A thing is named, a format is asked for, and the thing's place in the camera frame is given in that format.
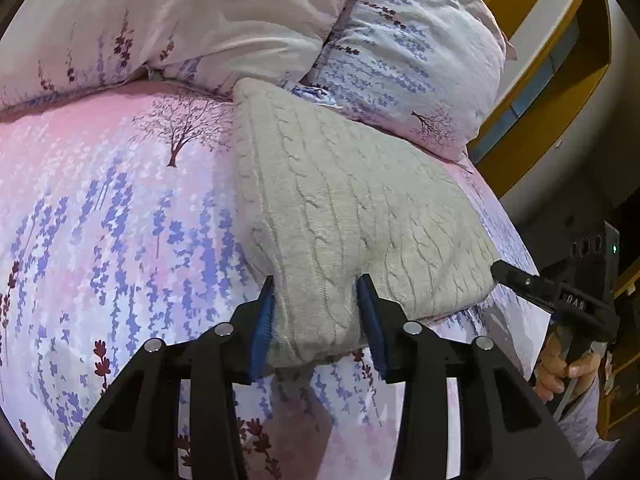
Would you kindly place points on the white floral pillow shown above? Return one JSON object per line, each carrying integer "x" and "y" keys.
{"x": 175, "y": 15}

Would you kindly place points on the person's right hand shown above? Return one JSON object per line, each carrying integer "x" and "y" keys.
{"x": 552, "y": 375}

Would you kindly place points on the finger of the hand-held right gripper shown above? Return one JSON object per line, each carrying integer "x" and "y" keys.
{"x": 520, "y": 280}

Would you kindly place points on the person's right forearm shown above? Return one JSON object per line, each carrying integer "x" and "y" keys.
{"x": 590, "y": 425}

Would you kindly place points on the yellow wooden shelf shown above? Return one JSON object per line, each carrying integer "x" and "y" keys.
{"x": 540, "y": 85}

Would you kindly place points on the blue floral pillow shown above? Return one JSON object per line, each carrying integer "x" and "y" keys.
{"x": 420, "y": 45}

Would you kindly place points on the yellow wooden rack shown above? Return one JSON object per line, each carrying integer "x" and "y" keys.
{"x": 622, "y": 385}

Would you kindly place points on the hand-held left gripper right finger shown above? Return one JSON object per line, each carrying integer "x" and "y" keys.
{"x": 372, "y": 330}

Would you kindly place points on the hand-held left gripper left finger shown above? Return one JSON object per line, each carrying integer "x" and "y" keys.
{"x": 261, "y": 325}

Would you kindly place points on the pink floral bedsheet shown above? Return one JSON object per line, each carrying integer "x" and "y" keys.
{"x": 125, "y": 210}

